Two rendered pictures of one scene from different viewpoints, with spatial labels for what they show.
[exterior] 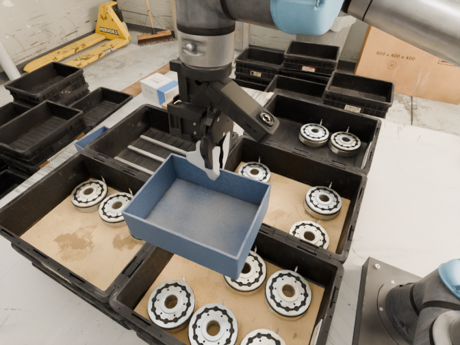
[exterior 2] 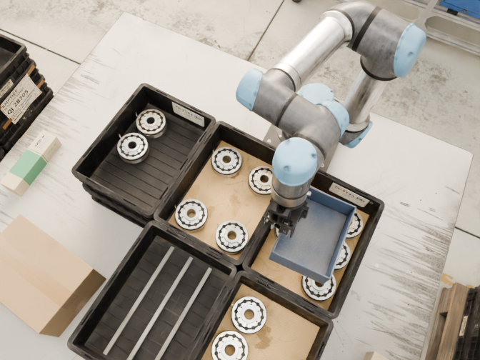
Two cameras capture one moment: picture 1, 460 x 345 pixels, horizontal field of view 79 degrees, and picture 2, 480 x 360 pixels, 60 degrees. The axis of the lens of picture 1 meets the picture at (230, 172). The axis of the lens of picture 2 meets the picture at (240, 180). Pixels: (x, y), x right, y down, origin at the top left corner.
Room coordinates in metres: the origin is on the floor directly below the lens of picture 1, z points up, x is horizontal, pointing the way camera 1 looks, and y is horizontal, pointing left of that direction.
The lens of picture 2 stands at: (0.51, 0.36, 2.10)
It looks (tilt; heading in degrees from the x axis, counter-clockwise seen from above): 66 degrees down; 265
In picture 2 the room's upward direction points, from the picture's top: 6 degrees clockwise
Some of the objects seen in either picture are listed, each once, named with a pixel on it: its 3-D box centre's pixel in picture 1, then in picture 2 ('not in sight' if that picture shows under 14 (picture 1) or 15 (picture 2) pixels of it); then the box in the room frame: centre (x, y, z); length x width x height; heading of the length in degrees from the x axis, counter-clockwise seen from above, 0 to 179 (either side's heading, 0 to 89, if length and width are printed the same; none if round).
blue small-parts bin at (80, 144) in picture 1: (107, 148); not in sight; (0.88, 0.51, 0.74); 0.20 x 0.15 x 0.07; 55
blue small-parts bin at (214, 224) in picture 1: (200, 210); (312, 233); (0.29, 0.05, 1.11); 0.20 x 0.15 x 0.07; 66
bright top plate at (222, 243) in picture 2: not in sight; (231, 236); (0.49, -0.01, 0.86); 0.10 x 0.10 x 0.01
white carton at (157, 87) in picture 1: (162, 90); not in sight; (1.33, 0.35, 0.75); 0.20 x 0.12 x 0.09; 51
